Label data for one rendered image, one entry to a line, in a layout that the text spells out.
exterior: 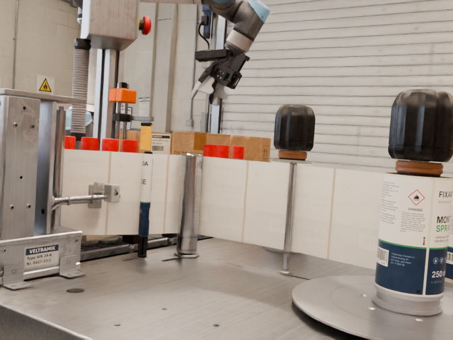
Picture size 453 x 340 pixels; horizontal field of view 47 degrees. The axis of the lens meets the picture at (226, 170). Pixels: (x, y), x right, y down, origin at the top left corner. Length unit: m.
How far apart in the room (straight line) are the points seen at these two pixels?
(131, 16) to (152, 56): 5.97
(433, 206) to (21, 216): 0.54
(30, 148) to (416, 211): 0.52
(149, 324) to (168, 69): 6.32
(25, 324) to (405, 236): 0.47
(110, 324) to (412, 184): 0.40
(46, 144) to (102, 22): 0.38
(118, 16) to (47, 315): 0.65
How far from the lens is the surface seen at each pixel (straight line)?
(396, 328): 0.66
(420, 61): 5.43
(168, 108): 6.85
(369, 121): 5.48
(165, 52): 7.02
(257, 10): 1.64
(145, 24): 1.14
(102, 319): 0.65
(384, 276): 0.73
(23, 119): 0.76
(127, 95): 1.18
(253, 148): 1.88
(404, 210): 0.70
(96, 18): 1.11
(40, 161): 0.81
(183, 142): 1.84
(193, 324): 0.64
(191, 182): 0.94
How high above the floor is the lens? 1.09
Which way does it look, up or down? 3 degrees down
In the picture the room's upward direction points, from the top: 4 degrees clockwise
